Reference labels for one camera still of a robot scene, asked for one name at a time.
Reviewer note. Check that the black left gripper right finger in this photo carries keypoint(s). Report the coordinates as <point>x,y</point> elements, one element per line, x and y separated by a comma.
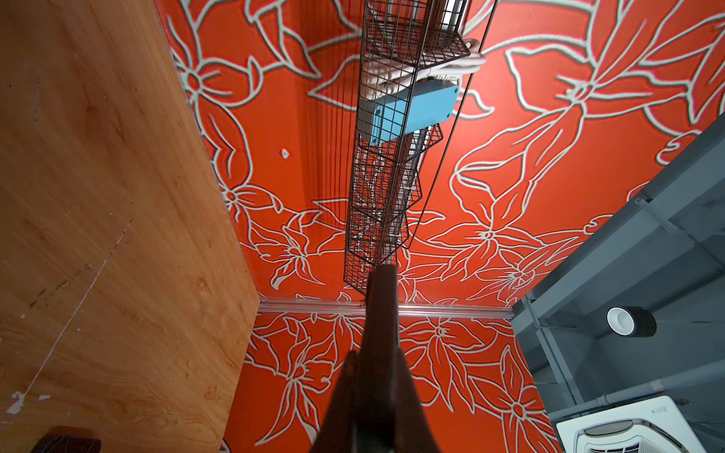
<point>412,431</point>

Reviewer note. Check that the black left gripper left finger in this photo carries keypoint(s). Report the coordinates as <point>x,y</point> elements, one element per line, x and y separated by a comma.
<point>335,434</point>

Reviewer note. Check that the black smartphone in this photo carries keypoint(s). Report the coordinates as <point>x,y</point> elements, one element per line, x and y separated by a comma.
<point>374,395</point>

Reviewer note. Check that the white ceiling air conditioner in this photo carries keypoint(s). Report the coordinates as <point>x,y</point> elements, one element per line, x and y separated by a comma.
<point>653,425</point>

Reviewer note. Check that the black white ceiling spotlight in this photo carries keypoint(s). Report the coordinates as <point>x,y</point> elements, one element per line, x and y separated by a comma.
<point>631,322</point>

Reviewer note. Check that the light blue flat box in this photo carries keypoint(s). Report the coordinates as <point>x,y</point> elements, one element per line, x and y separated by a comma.
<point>386,118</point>

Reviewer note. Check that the black wire wall basket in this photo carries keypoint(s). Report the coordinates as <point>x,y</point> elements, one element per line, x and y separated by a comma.
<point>403,43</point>

